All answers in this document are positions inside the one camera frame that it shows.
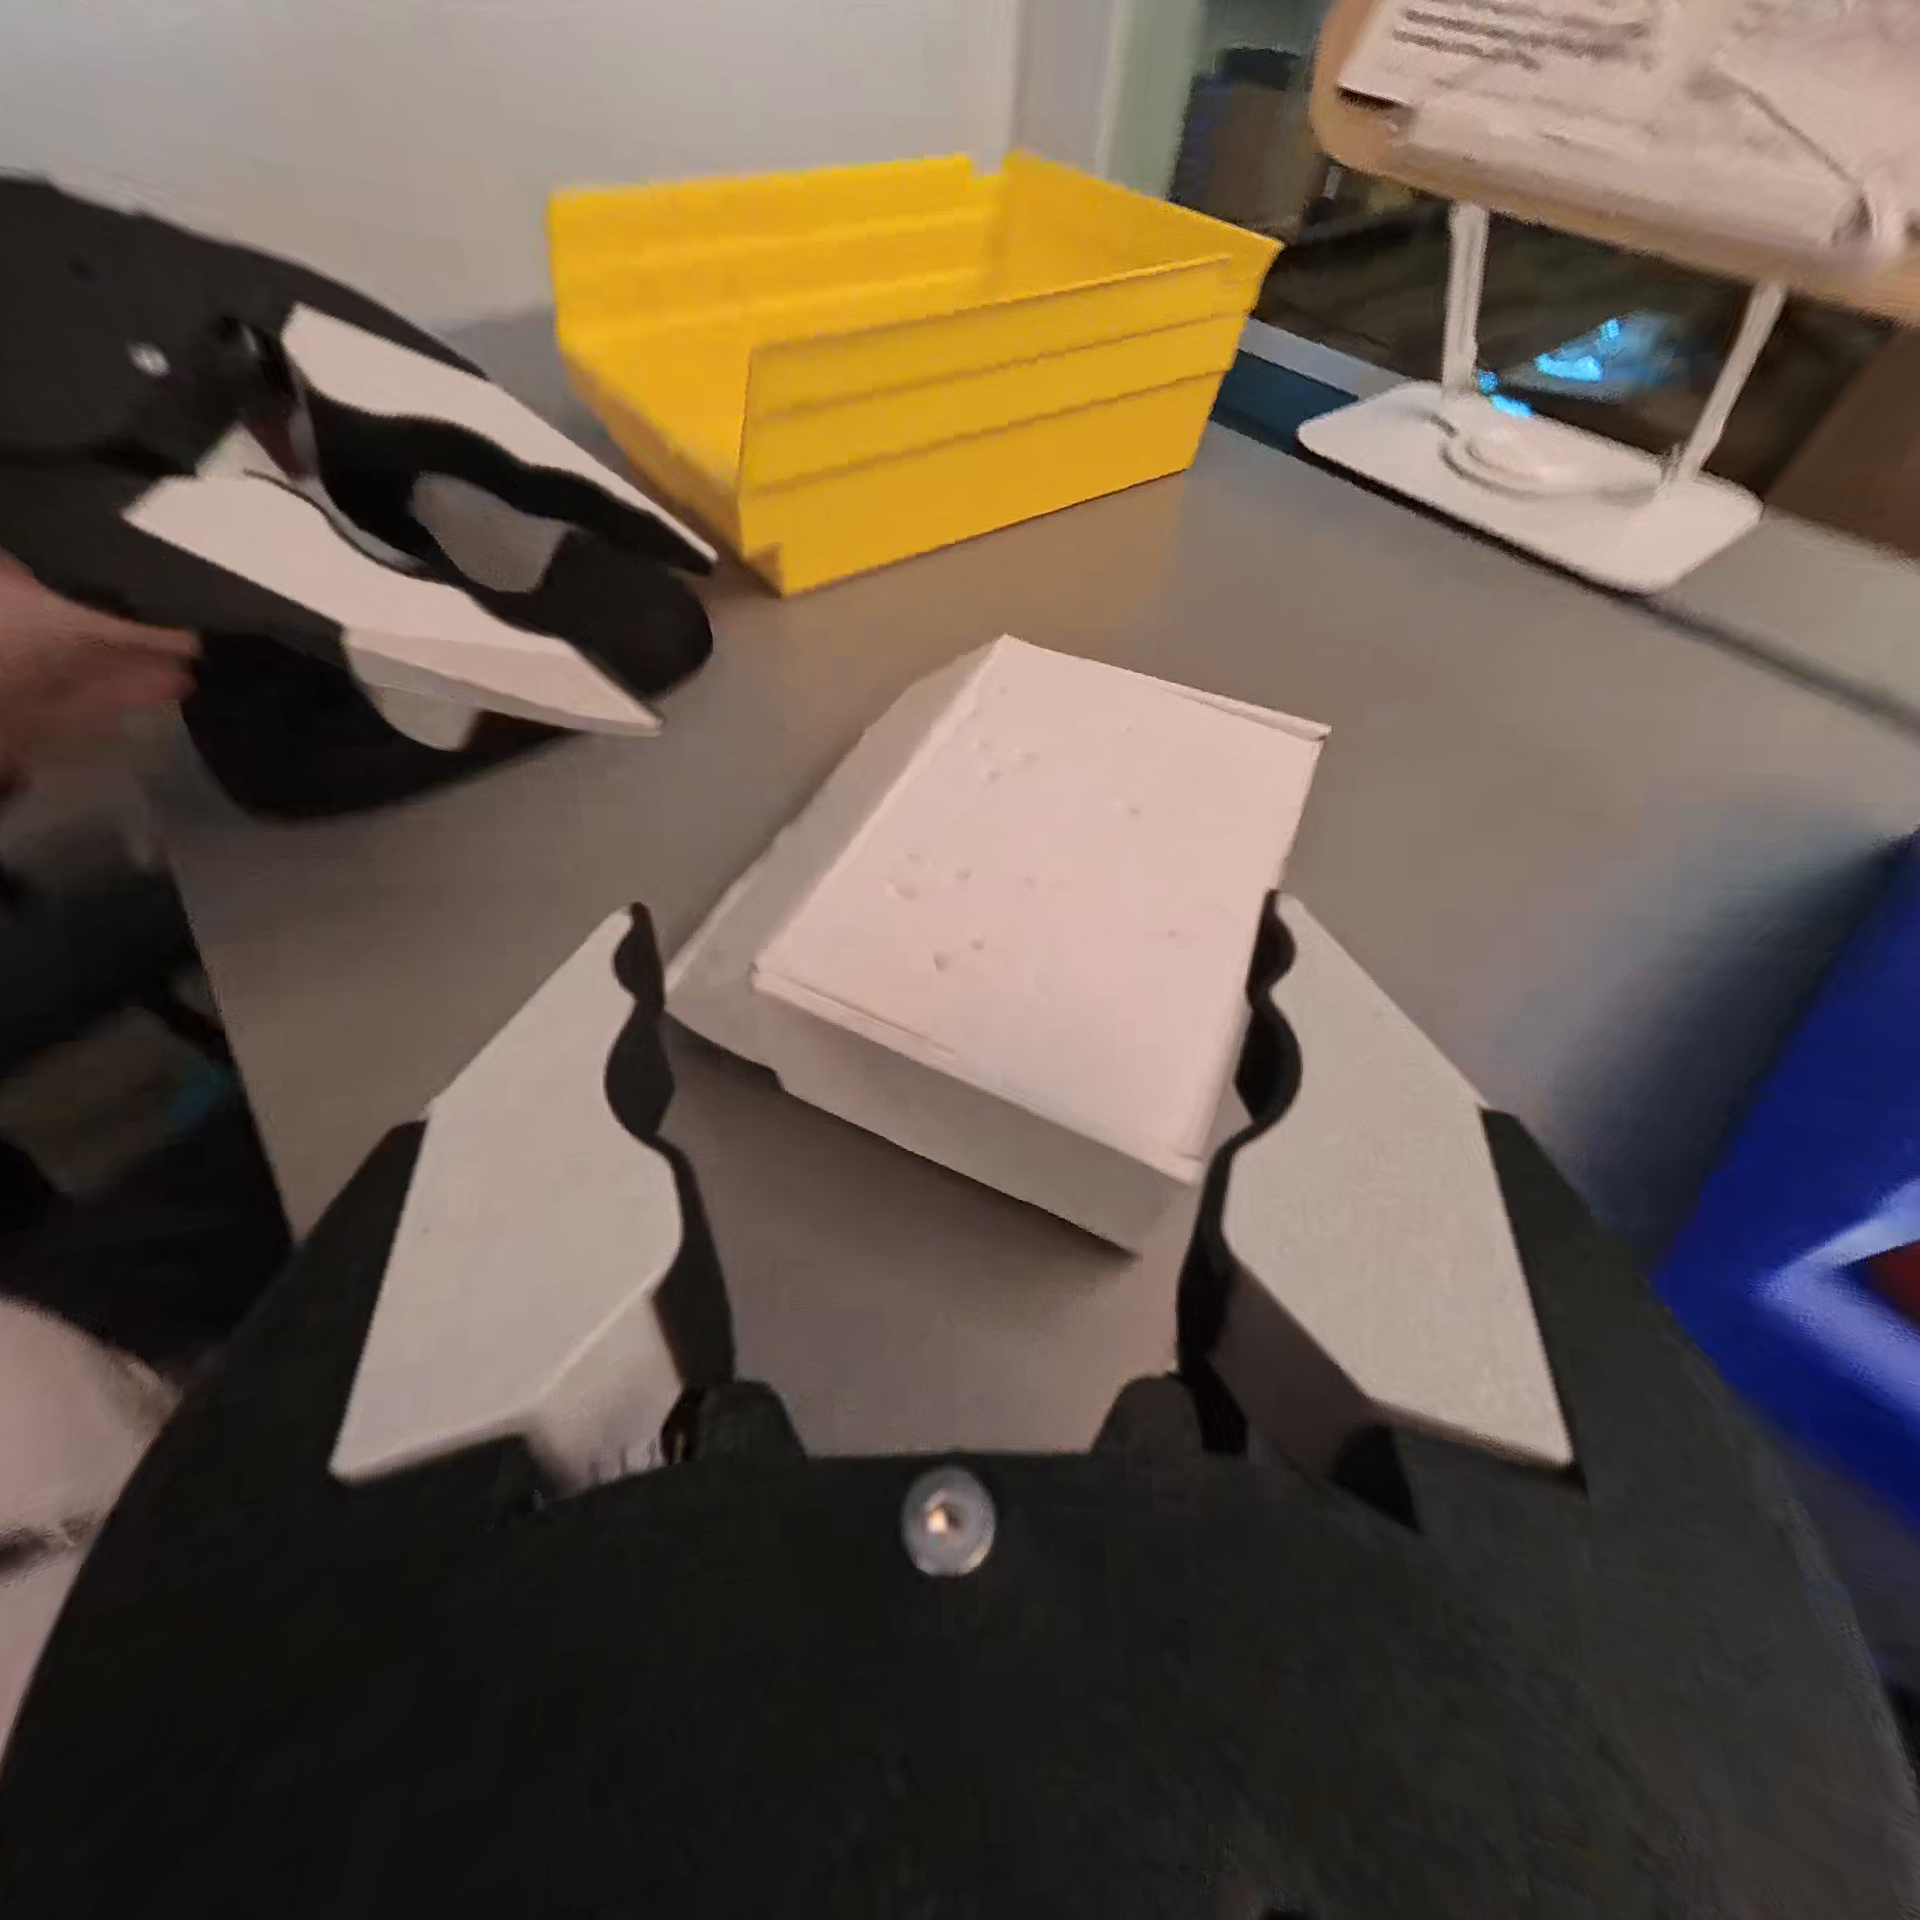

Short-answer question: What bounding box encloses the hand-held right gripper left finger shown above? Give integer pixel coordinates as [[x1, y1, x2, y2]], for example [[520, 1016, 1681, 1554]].
[[331, 903, 739, 1504]]

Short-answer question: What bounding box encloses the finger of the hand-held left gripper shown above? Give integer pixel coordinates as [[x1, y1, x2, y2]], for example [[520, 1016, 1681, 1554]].
[[274, 300, 724, 584], [121, 472, 663, 754]]

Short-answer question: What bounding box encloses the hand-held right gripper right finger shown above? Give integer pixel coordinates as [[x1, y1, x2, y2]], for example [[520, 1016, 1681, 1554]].
[[1171, 884, 1584, 1483]]

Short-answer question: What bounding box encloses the blue plastic bin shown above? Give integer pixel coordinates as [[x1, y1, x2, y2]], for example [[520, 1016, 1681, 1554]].
[[1661, 838, 1920, 1528]]

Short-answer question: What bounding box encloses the white cardboard box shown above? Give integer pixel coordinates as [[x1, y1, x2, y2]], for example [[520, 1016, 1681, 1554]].
[[663, 631, 1327, 1253]]

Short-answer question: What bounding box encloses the person's left hand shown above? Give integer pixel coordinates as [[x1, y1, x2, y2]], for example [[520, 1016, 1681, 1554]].
[[0, 546, 199, 799]]

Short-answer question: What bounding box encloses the yellow plastic bin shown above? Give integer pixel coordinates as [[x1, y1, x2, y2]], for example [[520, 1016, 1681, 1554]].
[[546, 149, 1290, 595]]

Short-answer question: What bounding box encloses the white stand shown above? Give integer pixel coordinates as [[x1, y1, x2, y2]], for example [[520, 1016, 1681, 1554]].
[[1294, 201, 1786, 595]]

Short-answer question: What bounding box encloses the stack of printed papers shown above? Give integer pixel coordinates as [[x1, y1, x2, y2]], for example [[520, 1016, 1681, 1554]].
[[1337, 0, 1920, 255]]

